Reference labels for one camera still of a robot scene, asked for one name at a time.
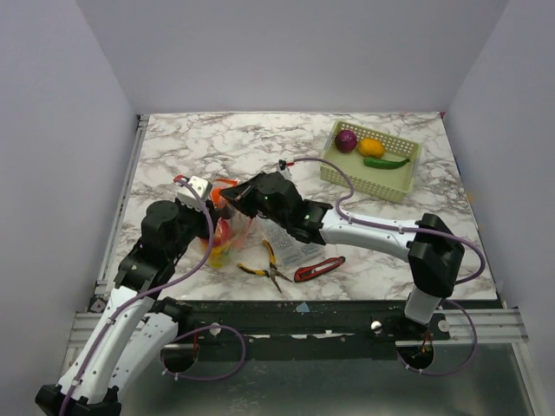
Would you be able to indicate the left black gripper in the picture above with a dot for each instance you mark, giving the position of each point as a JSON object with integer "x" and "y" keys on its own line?
{"x": 186, "y": 208}

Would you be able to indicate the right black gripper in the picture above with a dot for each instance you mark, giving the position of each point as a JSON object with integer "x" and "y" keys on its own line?
{"x": 242, "y": 194}

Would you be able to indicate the orange toy pumpkin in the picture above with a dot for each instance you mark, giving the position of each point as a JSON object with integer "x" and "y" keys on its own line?
{"x": 217, "y": 199}

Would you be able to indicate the red toy apple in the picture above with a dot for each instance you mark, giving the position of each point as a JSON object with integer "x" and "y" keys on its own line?
{"x": 222, "y": 233}

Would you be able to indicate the clear zip top bag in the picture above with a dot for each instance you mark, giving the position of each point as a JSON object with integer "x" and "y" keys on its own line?
{"x": 240, "y": 225}

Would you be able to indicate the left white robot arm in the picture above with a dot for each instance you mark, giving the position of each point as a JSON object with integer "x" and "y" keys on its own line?
{"x": 135, "y": 324}

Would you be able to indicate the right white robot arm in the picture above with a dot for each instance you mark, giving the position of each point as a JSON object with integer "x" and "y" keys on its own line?
{"x": 432, "y": 252}

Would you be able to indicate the clear plastic parts box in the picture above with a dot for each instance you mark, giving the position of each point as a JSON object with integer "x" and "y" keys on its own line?
{"x": 288, "y": 251}

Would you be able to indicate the red black utility knife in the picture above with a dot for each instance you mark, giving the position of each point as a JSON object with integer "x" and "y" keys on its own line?
{"x": 314, "y": 271}

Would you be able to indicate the purple toy onion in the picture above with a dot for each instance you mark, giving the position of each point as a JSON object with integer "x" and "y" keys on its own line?
{"x": 345, "y": 141}

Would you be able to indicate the green toy chili pepper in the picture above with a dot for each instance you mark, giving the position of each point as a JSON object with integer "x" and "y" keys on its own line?
{"x": 384, "y": 164}

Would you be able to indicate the orange toy lemon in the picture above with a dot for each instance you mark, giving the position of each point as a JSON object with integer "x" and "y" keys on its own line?
{"x": 371, "y": 148}

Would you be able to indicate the beige perforated plastic basket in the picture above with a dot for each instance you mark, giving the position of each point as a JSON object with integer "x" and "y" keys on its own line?
{"x": 391, "y": 185}

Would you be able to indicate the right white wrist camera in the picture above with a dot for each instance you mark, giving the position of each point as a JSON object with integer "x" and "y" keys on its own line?
{"x": 283, "y": 169}

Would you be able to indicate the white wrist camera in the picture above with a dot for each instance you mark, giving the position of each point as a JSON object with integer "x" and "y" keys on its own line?
{"x": 283, "y": 169}
{"x": 192, "y": 192}

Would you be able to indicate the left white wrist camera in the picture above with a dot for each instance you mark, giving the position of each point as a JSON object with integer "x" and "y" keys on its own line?
{"x": 192, "y": 192}

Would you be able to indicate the yellow handled pliers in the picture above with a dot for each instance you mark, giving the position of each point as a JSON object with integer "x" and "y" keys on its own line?
{"x": 271, "y": 272}

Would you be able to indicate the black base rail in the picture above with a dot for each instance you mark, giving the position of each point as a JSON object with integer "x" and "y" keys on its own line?
{"x": 296, "y": 331}

